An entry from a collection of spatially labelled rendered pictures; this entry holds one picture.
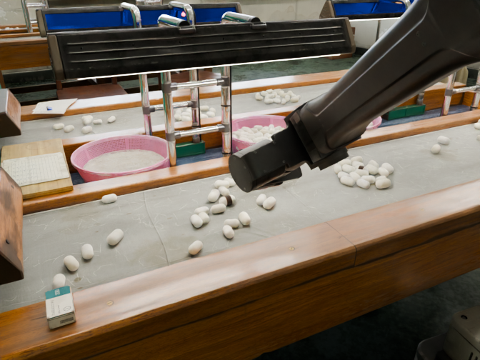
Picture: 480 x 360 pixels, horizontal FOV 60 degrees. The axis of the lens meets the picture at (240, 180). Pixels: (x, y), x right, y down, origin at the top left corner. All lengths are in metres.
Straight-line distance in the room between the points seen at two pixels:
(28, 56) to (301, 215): 2.84
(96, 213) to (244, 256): 0.36
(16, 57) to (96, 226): 2.65
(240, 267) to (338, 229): 0.22
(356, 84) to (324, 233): 0.48
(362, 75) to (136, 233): 0.61
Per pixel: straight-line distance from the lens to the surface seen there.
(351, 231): 0.82
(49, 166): 1.11
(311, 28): 0.94
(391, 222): 0.87
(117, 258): 0.79
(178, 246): 0.80
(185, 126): 1.34
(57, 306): 0.66
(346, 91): 0.38
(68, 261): 0.78
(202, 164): 1.06
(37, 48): 3.47
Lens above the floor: 1.20
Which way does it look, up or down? 27 degrees down
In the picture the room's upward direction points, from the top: straight up
